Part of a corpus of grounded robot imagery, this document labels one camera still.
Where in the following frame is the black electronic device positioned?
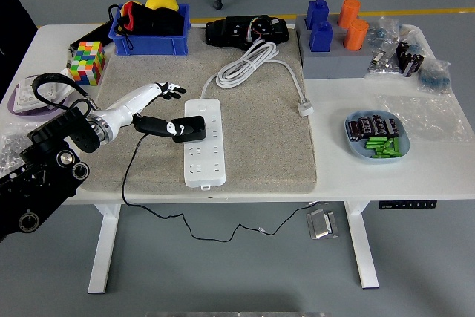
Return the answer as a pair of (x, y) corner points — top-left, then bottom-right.
(206, 15), (289, 50)

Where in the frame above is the bag of black capacitors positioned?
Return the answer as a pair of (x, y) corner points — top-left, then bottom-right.
(395, 41), (426, 79)

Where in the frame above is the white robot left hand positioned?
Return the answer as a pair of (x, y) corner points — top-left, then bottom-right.
(99, 81), (190, 140)

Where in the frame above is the black plug adapter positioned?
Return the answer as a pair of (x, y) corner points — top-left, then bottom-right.
(171, 115), (207, 143)

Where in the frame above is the white three-pin plug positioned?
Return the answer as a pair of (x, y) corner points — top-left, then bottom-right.
(296, 99), (315, 117)

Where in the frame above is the white wall socket panel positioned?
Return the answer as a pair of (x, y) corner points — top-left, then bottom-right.
(13, 74), (56, 113)

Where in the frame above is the small clear plastic bag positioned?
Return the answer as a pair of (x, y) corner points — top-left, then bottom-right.
(399, 24), (426, 50)

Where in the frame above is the black fabric bag red trim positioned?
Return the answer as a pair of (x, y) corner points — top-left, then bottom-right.
(108, 0), (186, 50)

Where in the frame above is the grey block holder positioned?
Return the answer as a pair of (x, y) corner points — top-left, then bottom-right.
(295, 14), (374, 80)

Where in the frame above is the orange cylinder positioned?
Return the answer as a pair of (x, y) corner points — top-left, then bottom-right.
(337, 0), (362, 28)
(343, 19), (370, 51)

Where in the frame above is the blue plastic bottle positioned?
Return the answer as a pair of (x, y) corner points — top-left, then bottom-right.
(309, 20), (335, 53)
(304, 0), (330, 31)

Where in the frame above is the white switch panel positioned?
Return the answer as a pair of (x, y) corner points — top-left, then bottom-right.
(53, 68), (77, 103)

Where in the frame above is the long black box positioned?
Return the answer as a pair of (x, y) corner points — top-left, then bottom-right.
(66, 22), (114, 69)

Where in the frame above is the clear bag of metal parts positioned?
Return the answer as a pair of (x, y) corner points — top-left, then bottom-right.
(365, 49), (404, 80)

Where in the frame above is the large empty clear bag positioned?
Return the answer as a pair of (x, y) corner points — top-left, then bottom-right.
(376, 93), (475, 144)

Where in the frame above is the blue plastic bin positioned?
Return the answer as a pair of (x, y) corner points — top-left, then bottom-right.
(108, 3), (191, 57)

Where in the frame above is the clear bag of blue parts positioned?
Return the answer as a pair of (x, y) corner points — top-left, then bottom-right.
(416, 59), (452, 94)

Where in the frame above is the clear bag of resistors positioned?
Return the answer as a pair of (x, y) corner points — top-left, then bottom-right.
(367, 16), (402, 54)

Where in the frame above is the silver foot pedal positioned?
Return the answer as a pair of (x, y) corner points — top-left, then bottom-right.
(306, 208), (341, 241)

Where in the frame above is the grey-brown mat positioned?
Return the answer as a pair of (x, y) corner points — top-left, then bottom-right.
(73, 26), (318, 195)

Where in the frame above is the colourful puzzle cube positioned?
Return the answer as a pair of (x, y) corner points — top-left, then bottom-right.
(69, 41), (107, 87)

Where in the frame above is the black desk control panel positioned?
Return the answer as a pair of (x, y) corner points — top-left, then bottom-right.
(378, 200), (438, 210)

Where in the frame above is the white power strip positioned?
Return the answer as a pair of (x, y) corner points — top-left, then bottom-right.
(184, 98), (227, 189)

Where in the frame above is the white table leg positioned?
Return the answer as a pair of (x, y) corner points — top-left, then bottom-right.
(343, 200), (380, 290)
(87, 203), (122, 295)

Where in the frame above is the yellow ball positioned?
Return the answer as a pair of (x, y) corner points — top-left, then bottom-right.
(144, 0), (180, 12)

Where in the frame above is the white power strip cable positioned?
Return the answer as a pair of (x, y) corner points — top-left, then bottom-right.
(200, 41), (306, 105)

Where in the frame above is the light blue dish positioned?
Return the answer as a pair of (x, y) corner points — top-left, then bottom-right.
(344, 109), (410, 165)

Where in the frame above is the thin black adapter cord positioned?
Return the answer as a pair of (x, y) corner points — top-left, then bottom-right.
(121, 131), (322, 243)

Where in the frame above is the clear bag of screws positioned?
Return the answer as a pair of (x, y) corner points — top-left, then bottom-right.
(0, 130), (38, 180)

